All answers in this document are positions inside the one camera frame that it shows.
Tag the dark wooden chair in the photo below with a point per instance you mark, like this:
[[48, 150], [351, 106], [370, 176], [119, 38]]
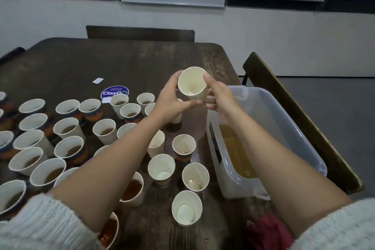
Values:
[[293, 109], [140, 33]]

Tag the group of paper cups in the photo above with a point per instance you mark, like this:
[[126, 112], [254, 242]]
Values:
[[67, 108]]

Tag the person's left forearm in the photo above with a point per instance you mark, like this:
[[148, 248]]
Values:
[[111, 176]]

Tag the person's right forearm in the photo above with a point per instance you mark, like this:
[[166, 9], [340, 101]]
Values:
[[281, 170]]

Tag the white paper cup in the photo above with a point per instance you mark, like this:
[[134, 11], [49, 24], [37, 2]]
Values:
[[192, 83]]

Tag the round blue sticker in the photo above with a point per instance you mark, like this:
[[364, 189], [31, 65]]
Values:
[[114, 91]]

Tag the person's right hand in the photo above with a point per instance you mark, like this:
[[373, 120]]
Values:
[[225, 103]]

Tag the small white paper label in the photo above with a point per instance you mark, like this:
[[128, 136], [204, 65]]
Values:
[[98, 80]]

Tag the person's left hand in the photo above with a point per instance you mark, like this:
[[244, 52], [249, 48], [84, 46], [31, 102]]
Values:
[[167, 103]]

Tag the dark wooden table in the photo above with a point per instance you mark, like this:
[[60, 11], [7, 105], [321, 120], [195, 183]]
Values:
[[146, 59]]

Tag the clear plastic storage bin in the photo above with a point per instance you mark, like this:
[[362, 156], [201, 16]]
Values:
[[275, 124]]

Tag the dark red cloth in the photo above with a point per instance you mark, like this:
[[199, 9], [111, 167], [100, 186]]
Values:
[[269, 232]]

